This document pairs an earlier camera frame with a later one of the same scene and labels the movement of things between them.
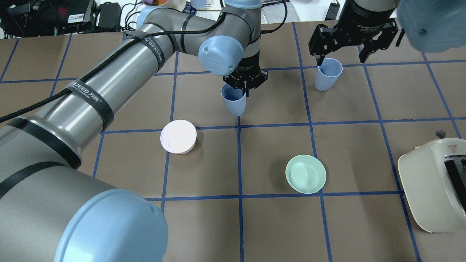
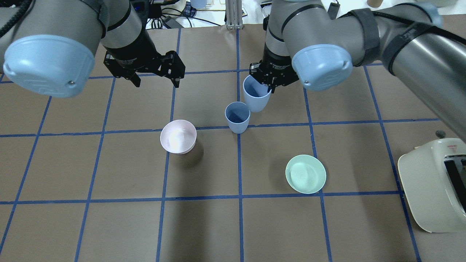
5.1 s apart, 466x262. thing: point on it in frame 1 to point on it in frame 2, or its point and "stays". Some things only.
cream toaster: [434, 176] stays
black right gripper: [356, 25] to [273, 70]
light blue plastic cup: [234, 102] to [237, 115]
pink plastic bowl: [178, 136] stays
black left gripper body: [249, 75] to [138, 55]
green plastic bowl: [305, 174] stays
